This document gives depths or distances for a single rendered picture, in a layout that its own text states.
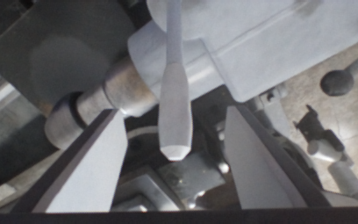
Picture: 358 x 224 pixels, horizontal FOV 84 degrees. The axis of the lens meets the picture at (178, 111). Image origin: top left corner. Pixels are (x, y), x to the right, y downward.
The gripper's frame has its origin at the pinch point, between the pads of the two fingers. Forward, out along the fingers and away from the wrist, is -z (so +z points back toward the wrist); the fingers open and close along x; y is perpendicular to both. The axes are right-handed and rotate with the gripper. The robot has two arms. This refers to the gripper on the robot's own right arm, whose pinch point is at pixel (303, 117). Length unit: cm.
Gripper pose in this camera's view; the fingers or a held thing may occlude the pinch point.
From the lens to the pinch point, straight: 115.4
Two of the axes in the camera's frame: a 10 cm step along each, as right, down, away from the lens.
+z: -1.0, 5.8, -8.1
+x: 2.5, -7.7, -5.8
